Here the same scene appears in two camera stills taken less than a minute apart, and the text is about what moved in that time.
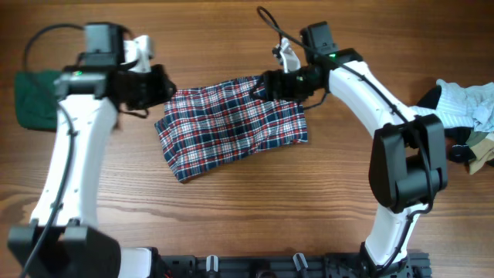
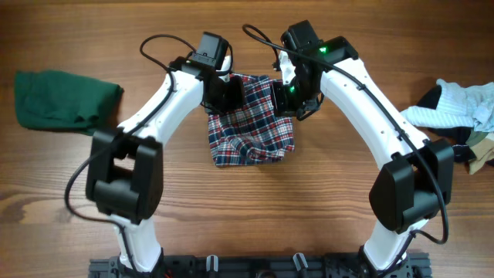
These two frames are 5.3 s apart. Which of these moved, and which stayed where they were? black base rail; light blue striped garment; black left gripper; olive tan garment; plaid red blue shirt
Moved: plaid red blue shirt; black left gripper
Stayed: black base rail; light blue striped garment; olive tan garment
